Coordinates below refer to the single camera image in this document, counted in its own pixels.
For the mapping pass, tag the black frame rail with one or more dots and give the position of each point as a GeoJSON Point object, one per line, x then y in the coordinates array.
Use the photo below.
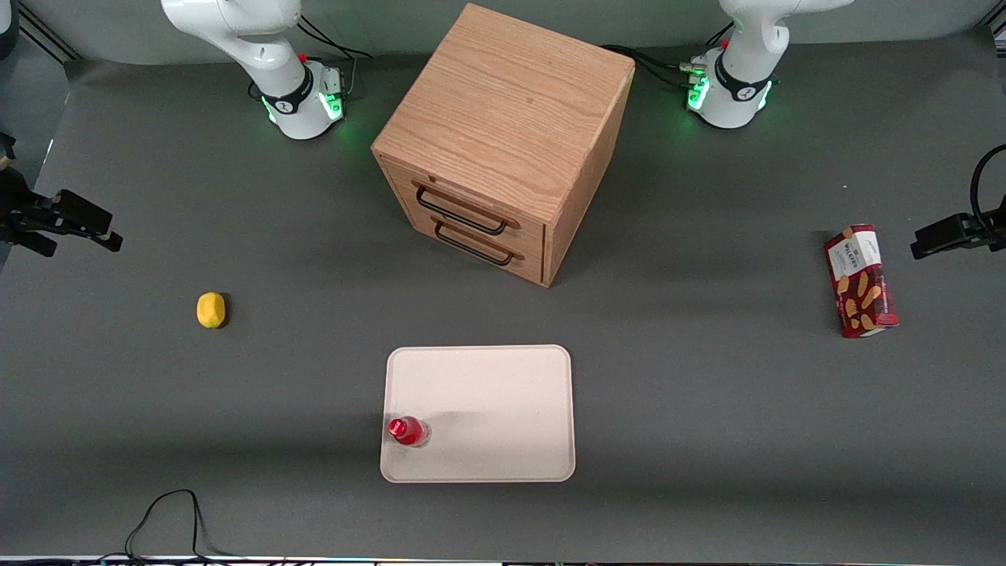
{"type": "Point", "coordinates": [47, 35]}

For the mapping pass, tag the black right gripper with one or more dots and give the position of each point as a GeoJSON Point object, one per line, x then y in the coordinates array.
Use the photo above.
{"type": "Point", "coordinates": [17, 209]}

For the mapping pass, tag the beige plastic tray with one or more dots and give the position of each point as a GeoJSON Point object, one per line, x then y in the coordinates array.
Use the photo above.
{"type": "Point", "coordinates": [487, 393]}

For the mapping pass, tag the red cookie box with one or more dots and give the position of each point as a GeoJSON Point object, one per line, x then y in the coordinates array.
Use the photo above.
{"type": "Point", "coordinates": [862, 283]}

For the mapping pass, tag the wooden drawer cabinet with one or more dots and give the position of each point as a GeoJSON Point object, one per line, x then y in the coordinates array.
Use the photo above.
{"type": "Point", "coordinates": [503, 118]}

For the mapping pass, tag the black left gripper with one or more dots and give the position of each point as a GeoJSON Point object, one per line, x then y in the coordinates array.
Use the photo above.
{"type": "Point", "coordinates": [992, 233]}

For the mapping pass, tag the yellow lemon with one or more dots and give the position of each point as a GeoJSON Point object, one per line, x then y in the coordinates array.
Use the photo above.
{"type": "Point", "coordinates": [211, 310]}

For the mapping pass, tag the red coke bottle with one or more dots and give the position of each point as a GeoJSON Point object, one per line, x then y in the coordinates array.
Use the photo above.
{"type": "Point", "coordinates": [406, 431]}

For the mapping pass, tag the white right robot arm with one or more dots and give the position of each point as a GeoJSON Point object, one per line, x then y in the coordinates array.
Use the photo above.
{"type": "Point", "coordinates": [267, 55]}

